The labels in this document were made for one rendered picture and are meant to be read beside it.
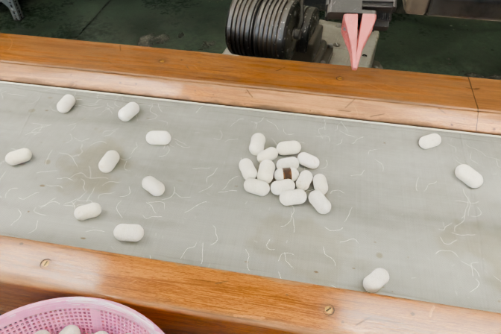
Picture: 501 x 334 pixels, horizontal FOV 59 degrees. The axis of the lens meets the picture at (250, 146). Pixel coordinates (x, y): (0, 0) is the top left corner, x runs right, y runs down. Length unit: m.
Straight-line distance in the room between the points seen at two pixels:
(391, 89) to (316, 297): 0.38
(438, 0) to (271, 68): 0.46
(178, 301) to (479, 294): 0.32
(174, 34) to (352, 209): 1.96
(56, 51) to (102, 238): 0.41
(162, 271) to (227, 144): 0.23
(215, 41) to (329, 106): 1.68
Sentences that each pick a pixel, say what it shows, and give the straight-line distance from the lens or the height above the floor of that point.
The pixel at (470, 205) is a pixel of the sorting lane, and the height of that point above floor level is 0.74.
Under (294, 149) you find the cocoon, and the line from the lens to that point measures 0.62.
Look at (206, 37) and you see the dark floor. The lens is 2.38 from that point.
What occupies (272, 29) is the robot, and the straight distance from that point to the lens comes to 0.87.
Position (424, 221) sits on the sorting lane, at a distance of 0.60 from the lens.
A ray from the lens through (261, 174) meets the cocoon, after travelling 0.58.
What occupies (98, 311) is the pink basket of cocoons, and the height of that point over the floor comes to 0.76.
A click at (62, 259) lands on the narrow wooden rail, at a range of 0.54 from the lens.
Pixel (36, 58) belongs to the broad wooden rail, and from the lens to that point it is 0.87.
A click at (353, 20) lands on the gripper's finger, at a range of 0.69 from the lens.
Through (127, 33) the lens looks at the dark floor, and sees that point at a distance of 2.50.
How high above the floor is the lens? 1.19
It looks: 44 degrees down
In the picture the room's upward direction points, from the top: straight up
